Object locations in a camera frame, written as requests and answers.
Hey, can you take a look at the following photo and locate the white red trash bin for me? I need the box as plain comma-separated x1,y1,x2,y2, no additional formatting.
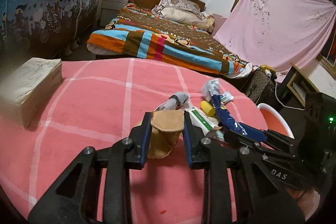
257,103,294,139

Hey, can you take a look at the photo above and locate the checked handbag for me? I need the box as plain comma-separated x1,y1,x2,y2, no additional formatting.
244,65,276,105

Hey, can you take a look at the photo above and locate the thick white book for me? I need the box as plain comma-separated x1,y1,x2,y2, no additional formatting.
1,57,63,129

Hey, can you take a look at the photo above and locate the blue fabric wardrobe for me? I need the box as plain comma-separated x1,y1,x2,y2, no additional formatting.
0,0,116,57

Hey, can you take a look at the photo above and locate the pink hanging sheet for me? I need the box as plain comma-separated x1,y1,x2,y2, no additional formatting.
214,0,335,80

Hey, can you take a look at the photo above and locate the white cable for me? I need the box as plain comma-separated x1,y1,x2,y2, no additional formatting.
273,77,305,111

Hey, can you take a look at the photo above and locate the wooden shelf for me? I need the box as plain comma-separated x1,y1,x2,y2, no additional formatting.
286,63,319,106

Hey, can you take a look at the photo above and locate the blue snack wrapper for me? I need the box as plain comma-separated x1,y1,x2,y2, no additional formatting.
211,92,266,142

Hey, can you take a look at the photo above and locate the colourful striped bed blanket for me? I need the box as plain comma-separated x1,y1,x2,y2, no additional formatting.
87,3,253,79

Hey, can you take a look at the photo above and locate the yellow plastic cap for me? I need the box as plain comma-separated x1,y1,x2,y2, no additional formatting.
200,101,216,117

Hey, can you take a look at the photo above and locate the white nightstand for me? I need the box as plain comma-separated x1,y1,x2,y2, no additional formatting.
100,0,129,27

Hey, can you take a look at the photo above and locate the grey wrapper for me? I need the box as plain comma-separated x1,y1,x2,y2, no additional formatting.
155,92,189,111

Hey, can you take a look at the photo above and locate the white blue tube wrapper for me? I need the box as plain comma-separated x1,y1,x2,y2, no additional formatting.
201,79,234,105

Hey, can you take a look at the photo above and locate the pink checked tablecloth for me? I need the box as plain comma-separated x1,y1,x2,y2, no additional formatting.
0,57,271,224

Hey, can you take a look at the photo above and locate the green white medicine box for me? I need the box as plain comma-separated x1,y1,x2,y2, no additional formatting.
187,107,217,135

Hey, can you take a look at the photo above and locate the floral pillow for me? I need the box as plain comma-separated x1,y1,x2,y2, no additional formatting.
151,0,215,34

